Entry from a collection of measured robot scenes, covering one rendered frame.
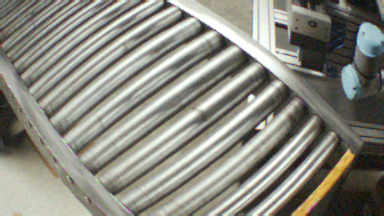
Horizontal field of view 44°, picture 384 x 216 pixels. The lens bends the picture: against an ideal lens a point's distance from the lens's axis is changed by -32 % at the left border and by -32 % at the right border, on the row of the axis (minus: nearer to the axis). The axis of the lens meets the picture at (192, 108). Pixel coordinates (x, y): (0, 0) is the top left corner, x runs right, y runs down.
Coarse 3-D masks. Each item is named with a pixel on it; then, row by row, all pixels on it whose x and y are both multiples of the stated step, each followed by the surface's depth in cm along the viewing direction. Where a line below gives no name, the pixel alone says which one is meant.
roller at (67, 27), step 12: (96, 0) 150; (108, 0) 151; (84, 12) 147; (96, 12) 149; (72, 24) 145; (48, 36) 141; (60, 36) 143; (36, 48) 139; (48, 48) 141; (24, 60) 136; (36, 60) 139; (24, 72) 137
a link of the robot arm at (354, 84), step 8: (352, 64) 107; (344, 72) 107; (352, 72) 105; (344, 80) 108; (352, 80) 104; (360, 80) 104; (368, 80) 103; (376, 80) 106; (344, 88) 109; (352, 88) 105; (360, 88) 104; (368, 88) 105; (376, 88) 107; (352, 96) 106; (360, 96) 106
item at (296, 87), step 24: (168, 0) 148; (192, 0) 148; (216, 24) 142; (240, 48) 138; (264, 48) 138; (288, 72) 134; (288, 96) 133; (312, 96) 130; (336, 120) 126; (312, 144) 135; (360, 144) 122
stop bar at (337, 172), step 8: (352, 152) 118; (344, 160) 116; (352, 160) 118; (336, 168) 115; (344, 168) 115; (328, 176) 114; (336, 176) 114; (320, 184) 113; (328, 184) 113; (320, 192) 111; (312, 200) 110; (304, 208) 109; (312, 208) 110
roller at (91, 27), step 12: (120, 0) 149; (132, 0) 149; (144, 0) 152; (108, 12) 146; (120, 12) 148; (84, 24) 143; (96, 24) 144; (108, 24) 148; (72, 36) 141; (84, 36) 142; (60, 48) 138; (72, 48) 141; (48, 60) 136; (60, 60) 140; (36, 72) 134
